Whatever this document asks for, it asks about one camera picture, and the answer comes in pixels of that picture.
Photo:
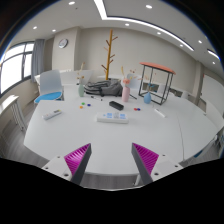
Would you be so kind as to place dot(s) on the white radiator shelf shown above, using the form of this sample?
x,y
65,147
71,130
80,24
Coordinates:
x,y
12,103

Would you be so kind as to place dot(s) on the blue vase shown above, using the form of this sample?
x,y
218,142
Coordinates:
x,y
147,98

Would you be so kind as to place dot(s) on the round wall clock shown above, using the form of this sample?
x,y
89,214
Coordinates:
x,y
62,43

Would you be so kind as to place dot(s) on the yellow wooden coat tree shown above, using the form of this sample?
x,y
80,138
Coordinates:
x,y
110,59

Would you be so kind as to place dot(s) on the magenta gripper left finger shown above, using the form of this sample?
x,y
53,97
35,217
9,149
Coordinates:
x,y
77,162

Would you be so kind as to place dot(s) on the white remote control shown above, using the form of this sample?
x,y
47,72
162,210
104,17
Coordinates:
x,y
51,114

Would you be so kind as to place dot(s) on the white chair blue seat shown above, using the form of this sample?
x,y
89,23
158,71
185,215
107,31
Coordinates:
x,y
50,86

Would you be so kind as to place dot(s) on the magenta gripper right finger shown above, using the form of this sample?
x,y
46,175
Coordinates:
x,y
145,160

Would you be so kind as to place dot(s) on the white power strip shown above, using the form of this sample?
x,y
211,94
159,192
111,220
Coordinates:
x,y
112,117

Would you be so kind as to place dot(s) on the black rectangular box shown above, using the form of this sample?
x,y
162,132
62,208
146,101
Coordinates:
x,y
116,105

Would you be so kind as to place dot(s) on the grey backpack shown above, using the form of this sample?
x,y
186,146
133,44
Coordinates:
x,y
104,88

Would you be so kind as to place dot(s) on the grey curtain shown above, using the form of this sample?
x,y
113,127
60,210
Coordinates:
x,y
37,61

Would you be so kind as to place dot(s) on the window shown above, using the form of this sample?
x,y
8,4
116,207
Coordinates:
x,y
15,65

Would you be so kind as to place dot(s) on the black frame orange-top side table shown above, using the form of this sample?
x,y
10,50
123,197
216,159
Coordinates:
x,y
158,90

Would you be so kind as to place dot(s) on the pink vase with flowers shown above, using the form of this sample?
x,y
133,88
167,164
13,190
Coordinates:
x,y
126,82

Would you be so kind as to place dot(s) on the white flat bar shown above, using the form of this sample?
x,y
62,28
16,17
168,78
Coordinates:
x,y
160,113

